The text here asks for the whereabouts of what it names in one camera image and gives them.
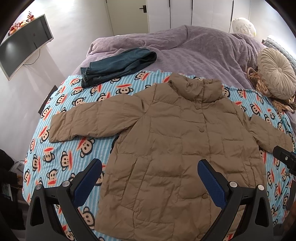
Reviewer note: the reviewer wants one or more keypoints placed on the white patterned pillow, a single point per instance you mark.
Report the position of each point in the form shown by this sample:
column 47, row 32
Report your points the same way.
column 244, row 26

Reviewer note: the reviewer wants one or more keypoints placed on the tan puffer jacket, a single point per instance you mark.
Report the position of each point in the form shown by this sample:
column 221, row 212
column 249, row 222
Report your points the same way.
column 151, row 189

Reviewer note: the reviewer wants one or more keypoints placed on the round cream pleated cushion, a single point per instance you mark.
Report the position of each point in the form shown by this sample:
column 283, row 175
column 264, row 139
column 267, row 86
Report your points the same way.
column 277, row 73

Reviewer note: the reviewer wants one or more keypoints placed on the white wardrobe doors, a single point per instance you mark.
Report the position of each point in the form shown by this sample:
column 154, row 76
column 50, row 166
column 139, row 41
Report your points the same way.
column 166, row 14

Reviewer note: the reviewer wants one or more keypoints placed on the blue monkey print blanket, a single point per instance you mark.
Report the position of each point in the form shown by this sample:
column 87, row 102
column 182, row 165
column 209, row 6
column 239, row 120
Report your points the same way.
column 50, row 164

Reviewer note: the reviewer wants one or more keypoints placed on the folded dark blue jeans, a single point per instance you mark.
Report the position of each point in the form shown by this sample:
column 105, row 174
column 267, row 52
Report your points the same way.
column 117, row 66

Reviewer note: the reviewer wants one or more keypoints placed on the cream door with handle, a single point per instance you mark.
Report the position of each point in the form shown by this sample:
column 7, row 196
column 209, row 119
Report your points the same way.
column 128, row 16

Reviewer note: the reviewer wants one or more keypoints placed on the grey quilted headboard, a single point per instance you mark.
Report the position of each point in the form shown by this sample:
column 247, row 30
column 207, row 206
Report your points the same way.
column 268, row 42

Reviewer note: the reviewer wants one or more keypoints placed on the beige knotted rope cushion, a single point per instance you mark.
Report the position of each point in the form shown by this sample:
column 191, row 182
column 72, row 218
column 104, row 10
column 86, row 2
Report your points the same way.
column 279, row 104

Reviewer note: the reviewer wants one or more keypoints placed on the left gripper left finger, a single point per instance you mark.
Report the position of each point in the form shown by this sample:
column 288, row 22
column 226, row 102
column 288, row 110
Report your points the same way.
column 43, row 222

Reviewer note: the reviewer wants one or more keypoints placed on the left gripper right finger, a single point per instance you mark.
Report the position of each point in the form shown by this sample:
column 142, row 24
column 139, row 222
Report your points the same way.
column 256, row 222

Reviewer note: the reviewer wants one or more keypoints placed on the purple quilted duvet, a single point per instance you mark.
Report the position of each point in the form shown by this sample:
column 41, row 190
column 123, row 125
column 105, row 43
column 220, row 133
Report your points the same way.
column 197, row 52

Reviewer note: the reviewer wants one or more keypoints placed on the wall mounted monitor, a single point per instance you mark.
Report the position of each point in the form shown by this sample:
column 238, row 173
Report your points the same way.
column 22, row 44

